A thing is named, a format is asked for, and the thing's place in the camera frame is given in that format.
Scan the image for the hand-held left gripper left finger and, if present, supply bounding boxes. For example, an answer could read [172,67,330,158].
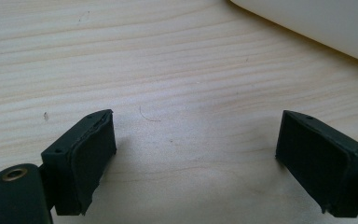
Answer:
[40,108,117,217]

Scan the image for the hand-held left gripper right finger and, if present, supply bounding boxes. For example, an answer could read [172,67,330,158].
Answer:
[275,109,358,218]

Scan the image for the white plastic bin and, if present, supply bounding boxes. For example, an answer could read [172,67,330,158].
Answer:
[229,0,358,68]

